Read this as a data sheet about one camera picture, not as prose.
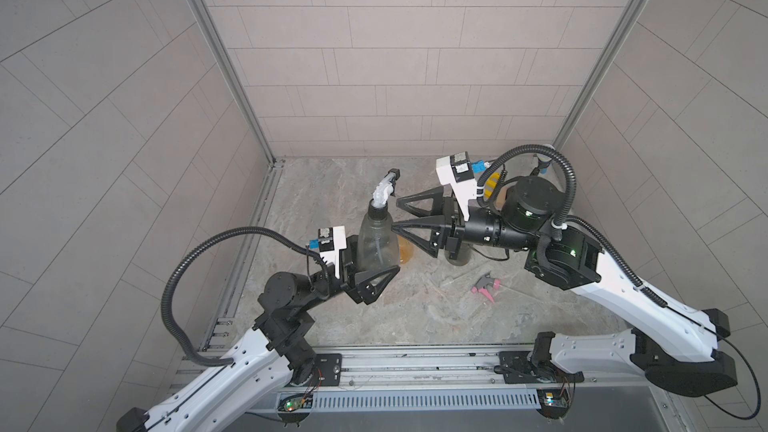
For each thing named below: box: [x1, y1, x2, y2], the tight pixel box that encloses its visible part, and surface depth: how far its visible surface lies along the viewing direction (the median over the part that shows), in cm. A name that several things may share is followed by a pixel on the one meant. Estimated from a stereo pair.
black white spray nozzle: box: [372, 168, 400, 207], surface depth 45 cm
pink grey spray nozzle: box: [470, 271, 501, 304], surface depth 85 cm
